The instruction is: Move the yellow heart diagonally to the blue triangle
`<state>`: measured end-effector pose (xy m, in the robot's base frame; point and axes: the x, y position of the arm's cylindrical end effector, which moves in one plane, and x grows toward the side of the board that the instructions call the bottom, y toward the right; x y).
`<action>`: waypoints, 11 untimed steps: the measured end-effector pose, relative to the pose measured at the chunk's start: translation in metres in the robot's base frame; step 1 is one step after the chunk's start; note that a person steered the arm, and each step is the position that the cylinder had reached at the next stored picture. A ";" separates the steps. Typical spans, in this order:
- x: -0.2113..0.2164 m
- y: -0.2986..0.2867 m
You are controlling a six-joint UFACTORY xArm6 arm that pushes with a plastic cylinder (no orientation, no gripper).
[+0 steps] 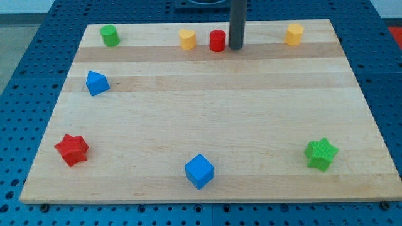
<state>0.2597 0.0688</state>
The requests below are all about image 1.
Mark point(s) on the blue triangle block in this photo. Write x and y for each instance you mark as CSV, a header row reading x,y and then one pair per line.
x,y
96,83

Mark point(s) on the wooden board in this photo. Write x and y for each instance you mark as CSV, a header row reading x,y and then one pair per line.
x,y
250,113

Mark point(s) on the red cylinder block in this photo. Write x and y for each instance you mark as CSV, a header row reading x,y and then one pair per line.
x,y
217,40

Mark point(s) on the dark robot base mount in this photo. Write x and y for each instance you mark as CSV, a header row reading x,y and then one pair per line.
x,y
202,4

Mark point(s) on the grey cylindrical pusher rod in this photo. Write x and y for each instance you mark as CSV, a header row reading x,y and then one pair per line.
x,y
237,23

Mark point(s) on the green star block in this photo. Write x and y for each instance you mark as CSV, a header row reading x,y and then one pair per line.
x,y
320,154

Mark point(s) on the blue cube block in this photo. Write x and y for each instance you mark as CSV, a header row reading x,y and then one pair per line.
x,y
199,171

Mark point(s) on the yellow heart block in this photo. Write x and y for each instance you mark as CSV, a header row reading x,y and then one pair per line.
x,y
187,39

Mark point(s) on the green cylinder block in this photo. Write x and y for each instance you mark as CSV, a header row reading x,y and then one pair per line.
x,y
109,35

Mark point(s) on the yellow pentagon block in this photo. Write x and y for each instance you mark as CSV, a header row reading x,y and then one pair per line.
x,y
294,33

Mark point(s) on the red star block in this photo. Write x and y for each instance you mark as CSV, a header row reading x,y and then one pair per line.
x,y
72,149

